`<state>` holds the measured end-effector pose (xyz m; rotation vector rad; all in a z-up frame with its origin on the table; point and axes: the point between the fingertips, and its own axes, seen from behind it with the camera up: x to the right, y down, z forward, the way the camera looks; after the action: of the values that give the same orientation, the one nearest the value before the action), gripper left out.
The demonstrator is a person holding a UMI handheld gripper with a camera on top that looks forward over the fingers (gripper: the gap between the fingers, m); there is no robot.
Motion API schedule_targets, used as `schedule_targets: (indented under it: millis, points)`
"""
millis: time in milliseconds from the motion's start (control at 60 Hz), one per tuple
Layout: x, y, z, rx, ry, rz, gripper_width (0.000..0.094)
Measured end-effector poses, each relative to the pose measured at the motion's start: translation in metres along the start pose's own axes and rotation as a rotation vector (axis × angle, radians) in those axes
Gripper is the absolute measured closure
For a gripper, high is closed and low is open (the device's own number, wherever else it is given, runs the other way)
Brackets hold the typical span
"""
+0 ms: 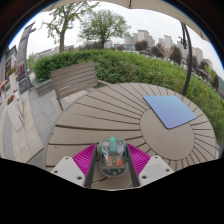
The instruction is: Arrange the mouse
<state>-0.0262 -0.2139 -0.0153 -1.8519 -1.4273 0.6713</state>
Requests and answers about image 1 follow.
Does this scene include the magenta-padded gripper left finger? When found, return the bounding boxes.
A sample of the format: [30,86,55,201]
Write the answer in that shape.
[50,143,99,189]

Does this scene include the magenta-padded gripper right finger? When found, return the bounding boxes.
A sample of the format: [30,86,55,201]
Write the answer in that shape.
[124,143,175,188]

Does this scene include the transparent computer mouse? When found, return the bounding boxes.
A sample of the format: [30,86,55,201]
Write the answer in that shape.
[98,136,129,178]

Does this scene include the blue square mouse pad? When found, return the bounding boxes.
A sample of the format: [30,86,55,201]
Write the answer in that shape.
[142,95,198,130]

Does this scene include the grey-brown slatted chair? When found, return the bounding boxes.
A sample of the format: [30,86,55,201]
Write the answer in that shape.
[50,61,110,111]

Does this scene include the white planter box with flowers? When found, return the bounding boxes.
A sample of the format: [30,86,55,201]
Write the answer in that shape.
[6,94,25,131]

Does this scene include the green hedge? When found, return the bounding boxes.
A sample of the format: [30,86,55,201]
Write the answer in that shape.
[33,49,224,144]

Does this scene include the dark curved parasol pole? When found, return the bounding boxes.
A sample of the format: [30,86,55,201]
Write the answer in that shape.
[178,22,194,97]

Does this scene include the tall dark sign pillar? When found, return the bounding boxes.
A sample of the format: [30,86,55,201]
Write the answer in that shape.
[16,22,37,95]

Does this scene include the far high-rise buildings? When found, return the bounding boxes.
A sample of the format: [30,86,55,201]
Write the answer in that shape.
[124,29,214,70]

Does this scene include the tree with bare trunk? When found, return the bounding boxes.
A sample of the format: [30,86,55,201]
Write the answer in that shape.
[41,1,100,54]

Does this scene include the round leafy tree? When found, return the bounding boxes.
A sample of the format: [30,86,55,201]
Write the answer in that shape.
[78,9,132,50]

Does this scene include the beige parasol canopy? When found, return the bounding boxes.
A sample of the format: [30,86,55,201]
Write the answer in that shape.
[41,0,210,43]

